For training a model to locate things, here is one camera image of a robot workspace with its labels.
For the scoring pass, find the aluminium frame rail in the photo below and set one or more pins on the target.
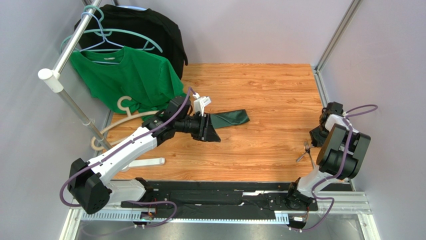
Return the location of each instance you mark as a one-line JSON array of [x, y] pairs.
[[336, 199]]

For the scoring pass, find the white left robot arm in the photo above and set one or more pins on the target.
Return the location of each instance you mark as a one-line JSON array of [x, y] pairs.
[[91, 182]]

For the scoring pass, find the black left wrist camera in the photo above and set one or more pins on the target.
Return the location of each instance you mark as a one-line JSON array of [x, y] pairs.
[[181, 107]]

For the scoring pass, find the dark green cloth napkin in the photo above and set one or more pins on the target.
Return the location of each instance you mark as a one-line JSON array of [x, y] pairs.
[[230, 118]]

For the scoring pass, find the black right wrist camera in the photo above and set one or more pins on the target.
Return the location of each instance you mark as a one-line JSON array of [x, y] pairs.
[[333, 108]]

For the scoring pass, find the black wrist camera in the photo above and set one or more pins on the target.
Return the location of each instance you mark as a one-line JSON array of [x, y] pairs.
[[333, 108], [181, 107]]

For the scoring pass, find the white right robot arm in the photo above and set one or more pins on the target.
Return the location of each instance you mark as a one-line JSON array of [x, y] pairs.
[[340, 157]]

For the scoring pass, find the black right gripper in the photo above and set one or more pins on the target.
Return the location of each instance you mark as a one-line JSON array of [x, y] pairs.
[[317, 135]]

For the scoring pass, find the light blue wire hanger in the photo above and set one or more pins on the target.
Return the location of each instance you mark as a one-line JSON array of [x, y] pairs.
[[94, 38]]

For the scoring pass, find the teal plastic hanger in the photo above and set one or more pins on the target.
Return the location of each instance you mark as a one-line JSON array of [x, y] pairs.
[[120, 35]]

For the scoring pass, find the beige plastic hanger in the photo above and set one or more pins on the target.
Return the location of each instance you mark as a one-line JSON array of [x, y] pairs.
[[129, 117]]

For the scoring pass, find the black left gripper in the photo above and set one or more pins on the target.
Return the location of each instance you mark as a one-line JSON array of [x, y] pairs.
[[206, 131]]

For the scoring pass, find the bright green t-shirt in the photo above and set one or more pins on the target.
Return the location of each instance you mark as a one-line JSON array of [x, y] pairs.
[[149, 79]]

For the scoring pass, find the shiny metal spoon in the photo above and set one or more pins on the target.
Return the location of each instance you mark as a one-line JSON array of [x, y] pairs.
[[301, 157]]

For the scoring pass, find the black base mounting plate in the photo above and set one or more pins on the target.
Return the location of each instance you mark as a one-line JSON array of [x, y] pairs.
[[275, 201]]

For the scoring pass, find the black t-shirt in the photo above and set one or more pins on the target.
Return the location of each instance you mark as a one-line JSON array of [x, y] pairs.
[[152, 24]]

